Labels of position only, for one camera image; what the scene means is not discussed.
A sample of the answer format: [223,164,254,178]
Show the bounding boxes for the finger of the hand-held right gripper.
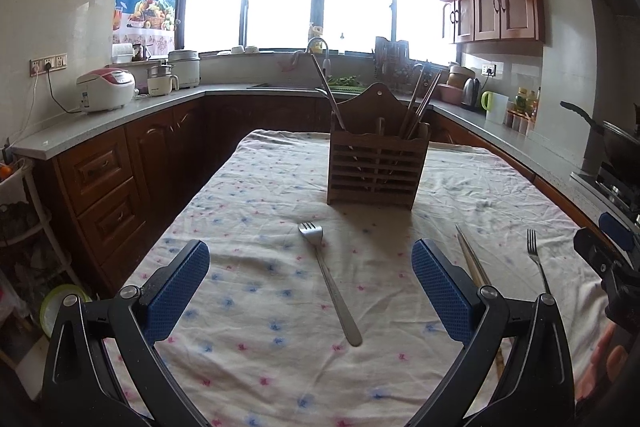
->
[573,227,634,289]
[598,211,640,254]

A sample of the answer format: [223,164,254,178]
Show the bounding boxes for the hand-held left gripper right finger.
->
[410,238,579,427]

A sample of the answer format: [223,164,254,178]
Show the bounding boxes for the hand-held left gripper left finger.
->
[40,239,211,427]

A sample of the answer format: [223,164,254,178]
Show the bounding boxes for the metal fork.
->
[298,221,364,348]
[526,228,552,296]

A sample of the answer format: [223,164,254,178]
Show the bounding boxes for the wooden utensil holder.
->
[327,83,432,212]

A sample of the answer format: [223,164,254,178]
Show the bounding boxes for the wooden chopstick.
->
[413,71,444,141]
[454,224,503,381]
[399,64,422,140]
[408,68,438,140]
[404,63,429,140]
[458,227,494,289]

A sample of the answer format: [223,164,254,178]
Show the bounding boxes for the person's right hand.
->
[575,322,632,413]

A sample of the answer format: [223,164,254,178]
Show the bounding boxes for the steel gas stove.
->
[570,162,640,228]

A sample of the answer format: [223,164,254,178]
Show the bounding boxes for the black wok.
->
[560,101,640,178]

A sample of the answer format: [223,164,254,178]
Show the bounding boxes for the floral white tablecloth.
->
[102,129,621,427]

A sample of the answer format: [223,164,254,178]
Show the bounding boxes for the green rimmed white basin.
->
[39,283,94,341]

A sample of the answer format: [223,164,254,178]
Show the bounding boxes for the wooden base cabinets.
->
[30,94,601,298]

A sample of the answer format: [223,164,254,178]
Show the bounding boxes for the white storage rack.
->
[0,157,56,308]

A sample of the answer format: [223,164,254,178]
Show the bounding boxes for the grey kitchen countertop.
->
[10,81,640,234]

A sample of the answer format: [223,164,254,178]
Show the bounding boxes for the steel electric kettle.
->
[461,77,482,110]

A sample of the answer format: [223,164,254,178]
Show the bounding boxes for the pink plastic basin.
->
[440,84,469,103]

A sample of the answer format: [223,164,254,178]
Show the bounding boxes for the small white electric pot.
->
[146,63,181,97]

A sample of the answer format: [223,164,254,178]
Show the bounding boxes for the white and red rice cooker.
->
[76,68,137,114]

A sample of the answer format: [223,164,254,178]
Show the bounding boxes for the beige ceramic pot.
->
[448,64,476,88]

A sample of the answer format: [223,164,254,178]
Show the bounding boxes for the silver rice cooker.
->
[167,49,202,90]

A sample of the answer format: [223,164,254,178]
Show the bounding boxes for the kitchen sink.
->
[247,82,326,91]

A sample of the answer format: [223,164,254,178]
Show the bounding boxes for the dish drying rack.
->
[374,36,426,80]

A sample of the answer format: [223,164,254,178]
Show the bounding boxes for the pink dishcloth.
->
[277,51,307,73]

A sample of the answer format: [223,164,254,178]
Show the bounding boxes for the chrome faucet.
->
[306,37,332,80]

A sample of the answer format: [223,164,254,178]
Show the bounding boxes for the white jug green handle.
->
[481,91,510,126]

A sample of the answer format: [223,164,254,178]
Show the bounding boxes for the black power cable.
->
[45,69,84,114]

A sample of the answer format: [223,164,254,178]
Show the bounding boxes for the long-handled metal spoon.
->
[310,54,347,131]

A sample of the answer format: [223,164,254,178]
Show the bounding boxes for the triple wall socket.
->
[30,54,69,76]

